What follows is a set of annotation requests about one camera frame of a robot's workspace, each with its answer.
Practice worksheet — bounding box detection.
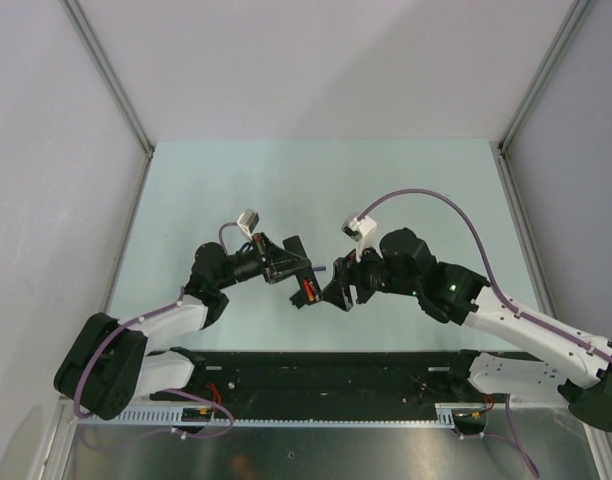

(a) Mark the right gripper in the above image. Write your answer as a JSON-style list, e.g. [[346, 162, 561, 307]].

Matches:
[[319, 238, 420, 312]]

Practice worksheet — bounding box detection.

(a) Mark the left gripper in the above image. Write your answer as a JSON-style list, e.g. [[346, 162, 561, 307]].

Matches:
[[215, 232, 311, 290]]

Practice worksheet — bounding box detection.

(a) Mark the black remote control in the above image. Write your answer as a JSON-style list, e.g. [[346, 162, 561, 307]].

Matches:
[[290, 264, 321, 309]]

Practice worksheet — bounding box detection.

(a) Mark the red orange battery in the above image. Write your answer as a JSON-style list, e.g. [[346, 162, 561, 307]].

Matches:
[[304, 279, 316, 303]]

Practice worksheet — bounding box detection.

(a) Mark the black silver battery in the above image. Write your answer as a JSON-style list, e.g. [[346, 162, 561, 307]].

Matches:
[[310, 283, 320, 303]]

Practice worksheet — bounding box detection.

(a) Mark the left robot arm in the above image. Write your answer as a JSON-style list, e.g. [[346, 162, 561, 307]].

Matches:
[[53, 233, 312, 420]]

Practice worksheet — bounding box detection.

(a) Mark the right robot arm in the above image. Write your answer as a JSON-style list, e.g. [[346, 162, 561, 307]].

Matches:
[[321, 228, 612, 433]]

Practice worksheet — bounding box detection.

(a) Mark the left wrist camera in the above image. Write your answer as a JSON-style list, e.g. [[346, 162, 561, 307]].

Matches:
[[236, 209, 260, 239]]

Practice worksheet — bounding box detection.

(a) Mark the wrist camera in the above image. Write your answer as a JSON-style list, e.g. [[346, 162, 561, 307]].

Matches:
[[341, 215, 378, 262], [236, 209, 260, 239]]

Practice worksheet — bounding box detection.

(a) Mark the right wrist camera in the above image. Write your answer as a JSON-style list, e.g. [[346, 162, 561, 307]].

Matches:
[[341, 215, 378, 262]]

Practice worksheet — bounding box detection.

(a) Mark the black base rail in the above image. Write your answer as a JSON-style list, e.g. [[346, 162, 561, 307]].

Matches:
[[148, 348, 507, 421]]

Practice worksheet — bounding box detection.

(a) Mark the grey slotted cable duct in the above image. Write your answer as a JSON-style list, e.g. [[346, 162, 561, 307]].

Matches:
[[120, 404, 460, 427]]

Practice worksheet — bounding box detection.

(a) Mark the left aluminium frame post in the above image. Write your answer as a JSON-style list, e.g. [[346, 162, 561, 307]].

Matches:
[[60, 0, 155, 159]]

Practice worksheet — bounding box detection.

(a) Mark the aluminium frame post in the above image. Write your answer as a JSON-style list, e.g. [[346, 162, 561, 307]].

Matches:
[[60, 0, 155, 159], [496, 0, 595, 156]]

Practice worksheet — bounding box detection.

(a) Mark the right aluminium frame post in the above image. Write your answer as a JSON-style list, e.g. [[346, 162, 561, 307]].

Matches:
[[496, 0, 595, 156]]

